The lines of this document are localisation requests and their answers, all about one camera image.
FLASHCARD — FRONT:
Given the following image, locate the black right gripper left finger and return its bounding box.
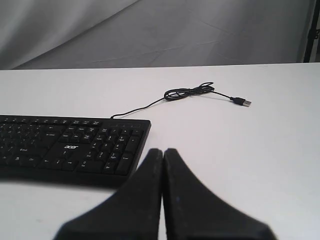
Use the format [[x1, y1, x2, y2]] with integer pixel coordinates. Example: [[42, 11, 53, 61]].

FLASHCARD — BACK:
[[54, 148, 163, 240]]

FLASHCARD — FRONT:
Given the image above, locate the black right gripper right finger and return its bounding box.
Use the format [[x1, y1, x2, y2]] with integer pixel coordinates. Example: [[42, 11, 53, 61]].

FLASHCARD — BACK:
[[162, 148, 276, 240]]

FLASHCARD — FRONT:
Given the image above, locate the black acer keyboard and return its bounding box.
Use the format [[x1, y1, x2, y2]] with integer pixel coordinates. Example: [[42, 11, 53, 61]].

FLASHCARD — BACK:
[[0, 115, 151, 188]]

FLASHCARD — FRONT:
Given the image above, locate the grey backdrop cloth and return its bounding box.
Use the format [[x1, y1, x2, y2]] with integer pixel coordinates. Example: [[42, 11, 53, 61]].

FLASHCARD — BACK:
[[0, 0, 316, 70]]

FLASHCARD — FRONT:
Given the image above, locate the black USB cable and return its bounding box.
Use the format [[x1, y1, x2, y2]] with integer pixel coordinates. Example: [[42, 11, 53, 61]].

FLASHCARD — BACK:
[[110, 81, 252, 120]]

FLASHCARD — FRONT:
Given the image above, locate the black metal frame post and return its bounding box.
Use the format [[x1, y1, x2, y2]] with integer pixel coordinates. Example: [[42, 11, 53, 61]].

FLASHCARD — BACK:
[[303, 0, 320, 63]]

